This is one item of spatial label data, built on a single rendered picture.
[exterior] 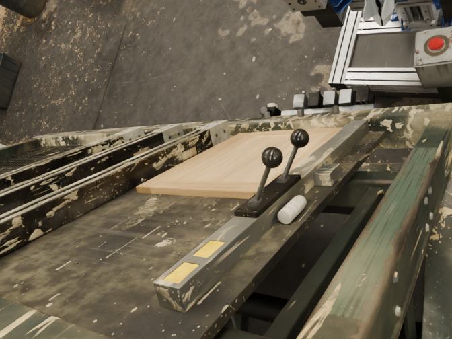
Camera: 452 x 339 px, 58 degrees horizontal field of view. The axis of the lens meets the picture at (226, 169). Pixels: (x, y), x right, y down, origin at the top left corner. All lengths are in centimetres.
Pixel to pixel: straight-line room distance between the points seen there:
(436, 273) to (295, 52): 177
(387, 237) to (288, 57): 222
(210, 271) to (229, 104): 227
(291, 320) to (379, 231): 18
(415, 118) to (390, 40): 100
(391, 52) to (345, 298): 186
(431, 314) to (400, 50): 133
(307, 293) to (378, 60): 171
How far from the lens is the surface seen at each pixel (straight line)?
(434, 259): 136
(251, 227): 71
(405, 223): 64
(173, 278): 60
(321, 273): 72
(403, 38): 227
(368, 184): 105
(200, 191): 100
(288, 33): 282
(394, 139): 136
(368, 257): 56
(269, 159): 69
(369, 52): 228
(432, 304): 136
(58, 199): 106
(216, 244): 66
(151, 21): 378
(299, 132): 80
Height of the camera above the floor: 214
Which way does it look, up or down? 53 degrees down
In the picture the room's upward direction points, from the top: 67 degrees counter-clockwise
